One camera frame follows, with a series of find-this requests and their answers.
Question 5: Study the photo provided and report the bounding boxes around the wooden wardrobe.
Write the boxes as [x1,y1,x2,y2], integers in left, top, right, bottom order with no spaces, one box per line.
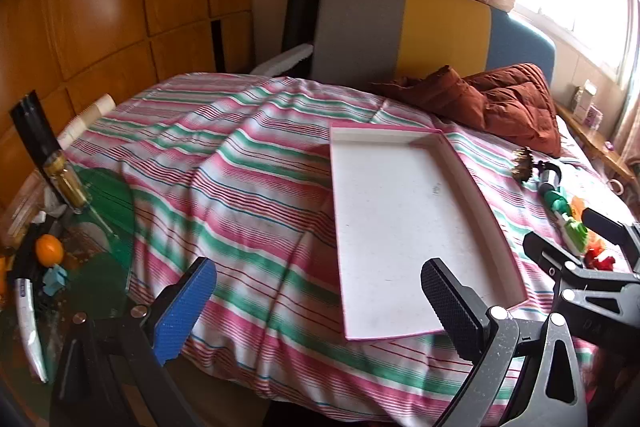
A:
[0,0,253,208]

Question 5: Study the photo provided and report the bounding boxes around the small white box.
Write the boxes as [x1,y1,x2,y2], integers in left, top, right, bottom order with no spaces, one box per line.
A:
[572,79,603,128]

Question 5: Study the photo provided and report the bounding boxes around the black upright bar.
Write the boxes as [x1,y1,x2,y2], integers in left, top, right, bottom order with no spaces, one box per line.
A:
[10,91,66,180]

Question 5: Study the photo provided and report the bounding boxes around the brown quilt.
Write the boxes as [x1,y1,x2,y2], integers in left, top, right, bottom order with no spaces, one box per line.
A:
[370,63,563,158]

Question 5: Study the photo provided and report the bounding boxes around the orange fruit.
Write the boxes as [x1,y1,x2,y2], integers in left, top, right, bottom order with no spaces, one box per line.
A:
[35,234,65,267]

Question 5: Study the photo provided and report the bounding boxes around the stack of paper cups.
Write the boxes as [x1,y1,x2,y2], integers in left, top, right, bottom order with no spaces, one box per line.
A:
[57,93,117,148]

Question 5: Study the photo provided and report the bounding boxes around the grey yellow blue headboard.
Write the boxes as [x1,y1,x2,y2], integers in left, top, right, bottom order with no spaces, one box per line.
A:
[309,0,557,90]

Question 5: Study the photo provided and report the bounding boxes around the white pink-rimmed tray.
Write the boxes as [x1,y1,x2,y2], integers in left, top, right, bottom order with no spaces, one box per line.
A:
[329,124,529,342]

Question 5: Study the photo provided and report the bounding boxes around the white tube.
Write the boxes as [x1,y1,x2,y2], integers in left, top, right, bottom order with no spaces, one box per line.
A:
[14,277,50,384]

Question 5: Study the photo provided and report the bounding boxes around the black rolled mat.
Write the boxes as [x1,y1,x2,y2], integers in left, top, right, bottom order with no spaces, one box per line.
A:
[281,0,331,58]

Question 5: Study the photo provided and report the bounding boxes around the green spool toy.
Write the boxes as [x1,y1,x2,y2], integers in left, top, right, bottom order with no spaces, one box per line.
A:
[542,187,571,218]

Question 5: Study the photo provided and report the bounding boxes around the striped bedsheet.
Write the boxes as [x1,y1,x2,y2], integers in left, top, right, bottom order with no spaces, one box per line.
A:
[62,72,636,423]

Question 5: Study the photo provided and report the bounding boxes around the red cylinder toy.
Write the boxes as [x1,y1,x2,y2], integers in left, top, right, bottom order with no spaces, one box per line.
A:
[582,244,618,270]

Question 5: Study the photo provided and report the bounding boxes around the green glass table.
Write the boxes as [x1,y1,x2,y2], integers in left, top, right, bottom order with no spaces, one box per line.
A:
[0,167,136,388]

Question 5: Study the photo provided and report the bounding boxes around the blue plastic toy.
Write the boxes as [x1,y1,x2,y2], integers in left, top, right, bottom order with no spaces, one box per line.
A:
[42,264,71,297]

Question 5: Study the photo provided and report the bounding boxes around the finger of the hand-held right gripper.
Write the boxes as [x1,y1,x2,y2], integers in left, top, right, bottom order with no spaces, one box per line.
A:
[523,232,583,280]
[582,207,640,275]

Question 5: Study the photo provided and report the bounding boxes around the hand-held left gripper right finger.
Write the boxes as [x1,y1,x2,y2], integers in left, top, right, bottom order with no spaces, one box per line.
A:
[421,258,588,427]

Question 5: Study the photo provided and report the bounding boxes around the black clear cylinder toy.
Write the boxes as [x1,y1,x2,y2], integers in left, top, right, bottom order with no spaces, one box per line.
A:
[532,161,565,195]

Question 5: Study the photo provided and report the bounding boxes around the green white toy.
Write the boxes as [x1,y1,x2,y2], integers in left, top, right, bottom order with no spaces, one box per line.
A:
[560,214,591,255]

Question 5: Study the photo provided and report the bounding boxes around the white serrated foam strip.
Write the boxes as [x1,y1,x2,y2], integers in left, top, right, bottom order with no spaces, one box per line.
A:
[248,44,315,76]

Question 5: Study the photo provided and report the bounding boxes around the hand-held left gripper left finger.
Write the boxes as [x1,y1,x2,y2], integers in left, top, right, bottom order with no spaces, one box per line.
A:
[50,256,218,427]

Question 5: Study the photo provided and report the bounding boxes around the brown flower-shaped toy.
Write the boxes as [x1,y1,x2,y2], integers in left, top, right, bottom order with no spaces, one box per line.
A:
[511,148,538,182]

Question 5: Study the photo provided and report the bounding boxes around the wooden bedside shelf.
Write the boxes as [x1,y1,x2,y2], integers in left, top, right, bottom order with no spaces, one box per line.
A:
[555,102,636,182]

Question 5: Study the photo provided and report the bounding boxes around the gold liquid bottle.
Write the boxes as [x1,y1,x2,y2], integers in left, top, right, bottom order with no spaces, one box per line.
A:
[42,152,93,215]

